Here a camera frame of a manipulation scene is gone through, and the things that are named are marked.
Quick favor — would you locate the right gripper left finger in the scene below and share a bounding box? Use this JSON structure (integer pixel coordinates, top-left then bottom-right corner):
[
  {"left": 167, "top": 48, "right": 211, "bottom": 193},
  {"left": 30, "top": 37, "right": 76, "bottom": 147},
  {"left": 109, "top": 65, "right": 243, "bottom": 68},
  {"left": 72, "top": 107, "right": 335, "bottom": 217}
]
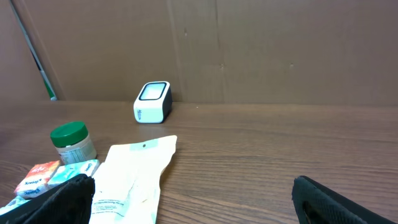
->
[{"left": 1, "top": 174, "right": 95, "bottom": 224}]

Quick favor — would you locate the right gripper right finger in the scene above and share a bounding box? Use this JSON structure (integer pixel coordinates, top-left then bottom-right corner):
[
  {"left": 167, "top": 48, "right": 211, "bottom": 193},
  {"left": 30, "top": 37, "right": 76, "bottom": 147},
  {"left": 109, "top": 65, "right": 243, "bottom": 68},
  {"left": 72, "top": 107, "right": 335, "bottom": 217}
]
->
[{"left": 292, "top": 175, "right": 394, "bottom": 224}]

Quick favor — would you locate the green white small box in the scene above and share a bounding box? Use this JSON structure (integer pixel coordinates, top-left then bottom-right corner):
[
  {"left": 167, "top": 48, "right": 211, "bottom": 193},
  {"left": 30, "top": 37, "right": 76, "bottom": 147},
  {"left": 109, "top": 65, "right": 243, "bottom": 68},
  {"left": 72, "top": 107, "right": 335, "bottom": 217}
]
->
[{"left": 47, "top": 159, "right": 100, "bottom": 189}]

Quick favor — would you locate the orange snack packet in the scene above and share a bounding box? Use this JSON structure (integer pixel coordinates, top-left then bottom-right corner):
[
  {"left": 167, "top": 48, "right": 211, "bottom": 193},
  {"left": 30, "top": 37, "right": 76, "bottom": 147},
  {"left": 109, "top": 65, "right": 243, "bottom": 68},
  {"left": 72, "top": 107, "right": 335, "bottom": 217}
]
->
[{"left": 14, "top": 161, "right": 60, "bottom": 199}]

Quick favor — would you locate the beige plastic pouch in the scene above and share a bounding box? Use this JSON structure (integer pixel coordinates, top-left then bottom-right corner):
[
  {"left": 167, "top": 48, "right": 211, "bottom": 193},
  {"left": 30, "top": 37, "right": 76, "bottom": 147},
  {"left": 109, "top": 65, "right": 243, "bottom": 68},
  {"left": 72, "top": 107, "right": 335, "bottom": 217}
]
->
[{"left": 89, "top": 135, "right": 177, "bottom": 224}]

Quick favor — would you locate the green lidded jar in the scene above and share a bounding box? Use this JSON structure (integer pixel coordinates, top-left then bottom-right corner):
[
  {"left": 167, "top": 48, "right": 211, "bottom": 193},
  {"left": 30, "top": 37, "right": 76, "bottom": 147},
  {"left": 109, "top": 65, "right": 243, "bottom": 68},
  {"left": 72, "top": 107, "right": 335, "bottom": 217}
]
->
[{"left": 50, "top": 121, "right": 97, "bottom": 165}]

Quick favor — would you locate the teal packet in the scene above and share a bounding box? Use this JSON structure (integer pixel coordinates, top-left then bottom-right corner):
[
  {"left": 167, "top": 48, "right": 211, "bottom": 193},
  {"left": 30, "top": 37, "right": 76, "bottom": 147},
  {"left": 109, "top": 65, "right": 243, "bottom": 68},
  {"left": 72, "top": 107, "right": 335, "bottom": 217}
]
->
[{"left": 0, "top": 196, "right": 29, "bottom": 215}]

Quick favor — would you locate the white barcode scanner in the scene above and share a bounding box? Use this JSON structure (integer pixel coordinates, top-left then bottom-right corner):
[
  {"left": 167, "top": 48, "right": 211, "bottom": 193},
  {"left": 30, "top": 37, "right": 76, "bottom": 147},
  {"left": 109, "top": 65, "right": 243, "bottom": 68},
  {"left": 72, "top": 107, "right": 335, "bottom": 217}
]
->
[{"left": 133, "top": 81, "right": 173, "bottom": 124}]

